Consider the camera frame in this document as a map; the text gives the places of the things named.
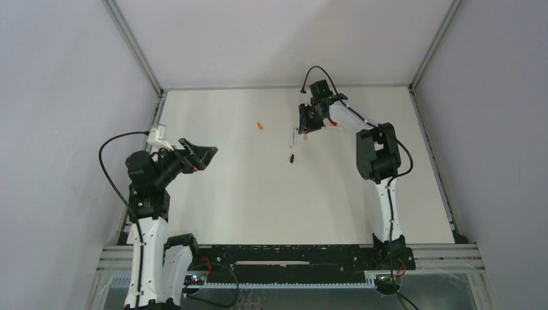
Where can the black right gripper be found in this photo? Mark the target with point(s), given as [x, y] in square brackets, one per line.
[311, 115]

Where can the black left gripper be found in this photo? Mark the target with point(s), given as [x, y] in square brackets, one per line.
[188, 155]

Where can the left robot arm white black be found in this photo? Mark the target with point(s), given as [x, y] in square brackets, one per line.
[160, 261]

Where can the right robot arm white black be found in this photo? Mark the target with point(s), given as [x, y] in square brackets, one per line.
[377, 157]

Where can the small circuit board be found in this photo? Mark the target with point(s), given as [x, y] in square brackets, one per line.
[195, 280]

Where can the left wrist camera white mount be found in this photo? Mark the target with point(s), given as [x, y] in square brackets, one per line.
[157, 138]

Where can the aluminium frame profile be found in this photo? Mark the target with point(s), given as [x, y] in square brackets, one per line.
[143, 172]

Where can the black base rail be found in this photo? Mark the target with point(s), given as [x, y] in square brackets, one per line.
[299, 264]

